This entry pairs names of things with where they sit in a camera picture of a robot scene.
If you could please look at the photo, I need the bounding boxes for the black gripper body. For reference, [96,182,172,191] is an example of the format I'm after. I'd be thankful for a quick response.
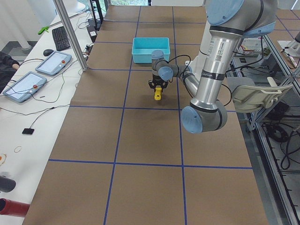
[148,75,169,89]

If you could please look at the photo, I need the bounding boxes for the yellow beetle toy car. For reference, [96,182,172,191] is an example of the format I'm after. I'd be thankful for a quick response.
[154,86,163,101]

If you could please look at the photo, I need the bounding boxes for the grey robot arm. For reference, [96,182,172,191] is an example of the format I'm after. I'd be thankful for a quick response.
[151,0,278,133]

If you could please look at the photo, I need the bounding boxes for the light blue plastic bin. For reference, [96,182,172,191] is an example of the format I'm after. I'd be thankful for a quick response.
[132,37,171,63]

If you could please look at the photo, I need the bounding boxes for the white chair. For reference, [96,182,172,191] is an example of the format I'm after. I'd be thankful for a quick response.
[227,77,293,132]

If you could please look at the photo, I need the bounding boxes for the far teach pendant tablet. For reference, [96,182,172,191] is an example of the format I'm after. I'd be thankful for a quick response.
[35,51,72,76]

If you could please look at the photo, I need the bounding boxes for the teach pendant tablet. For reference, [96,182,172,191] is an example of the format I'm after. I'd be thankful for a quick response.
[3,72,47,103]
[35,51,72,76]

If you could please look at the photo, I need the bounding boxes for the black keyboard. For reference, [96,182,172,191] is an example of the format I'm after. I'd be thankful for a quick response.
[52,26,70,51]

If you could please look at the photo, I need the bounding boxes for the black computer mouse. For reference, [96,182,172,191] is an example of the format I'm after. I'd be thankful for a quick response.
[43,49,54,57]

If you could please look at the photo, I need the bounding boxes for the green plastic clamp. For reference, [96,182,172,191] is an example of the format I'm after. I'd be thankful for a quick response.
[37,26,50,35]

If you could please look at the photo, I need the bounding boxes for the small black square pad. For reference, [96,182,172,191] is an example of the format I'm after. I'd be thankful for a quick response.
[22,128,34,135]

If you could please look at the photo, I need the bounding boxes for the near teach pendant tablet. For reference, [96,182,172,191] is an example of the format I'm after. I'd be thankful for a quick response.
[3,72,47,103]

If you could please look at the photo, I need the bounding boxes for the black cylinder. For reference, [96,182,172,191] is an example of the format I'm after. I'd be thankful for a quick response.
[0,176,16,193]

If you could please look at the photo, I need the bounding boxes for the red cylinder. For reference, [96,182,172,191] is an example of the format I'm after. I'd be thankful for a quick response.
[0,198,30,218]

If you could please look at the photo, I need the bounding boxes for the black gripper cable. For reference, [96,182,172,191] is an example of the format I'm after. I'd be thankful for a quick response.
[167,55,233,104]

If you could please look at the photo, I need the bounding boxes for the aluminium frame post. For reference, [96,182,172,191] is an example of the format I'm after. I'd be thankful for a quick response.
[53,0,88,72]

